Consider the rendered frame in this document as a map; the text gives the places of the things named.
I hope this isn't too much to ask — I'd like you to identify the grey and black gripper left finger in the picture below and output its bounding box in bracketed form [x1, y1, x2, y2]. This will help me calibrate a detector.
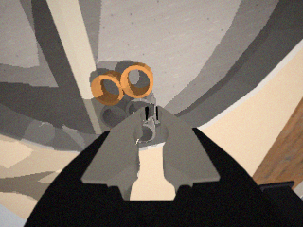
[24, 106, 149, 227]

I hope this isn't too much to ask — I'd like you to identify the grey round turntable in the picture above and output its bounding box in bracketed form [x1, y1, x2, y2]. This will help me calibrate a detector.
[0, 0, 303, 154]

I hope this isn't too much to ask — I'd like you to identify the bronze bushing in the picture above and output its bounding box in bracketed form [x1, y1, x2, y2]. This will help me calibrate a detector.
[120, 62, 153, 98]
[91, 71, 125, 106]

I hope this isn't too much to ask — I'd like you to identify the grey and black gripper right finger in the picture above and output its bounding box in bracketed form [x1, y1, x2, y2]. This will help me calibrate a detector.
[155, 105, 283, 227]

